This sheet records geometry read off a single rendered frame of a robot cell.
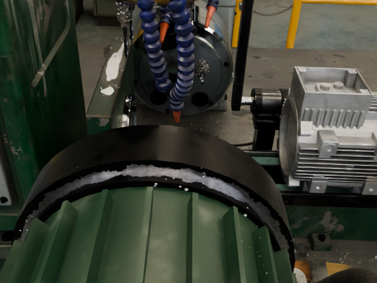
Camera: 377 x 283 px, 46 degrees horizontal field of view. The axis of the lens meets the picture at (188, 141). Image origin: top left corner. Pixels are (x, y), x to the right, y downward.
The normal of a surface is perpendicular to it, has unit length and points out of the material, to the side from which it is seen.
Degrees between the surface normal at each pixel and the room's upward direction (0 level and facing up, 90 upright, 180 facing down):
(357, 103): 90
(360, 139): 0
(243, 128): 0
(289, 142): 47
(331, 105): 90
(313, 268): 0
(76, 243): 23
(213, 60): 90
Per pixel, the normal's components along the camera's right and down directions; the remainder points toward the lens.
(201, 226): 0.42, -0.73
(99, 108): 0.04, -0.81
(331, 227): -0.01, 0.58
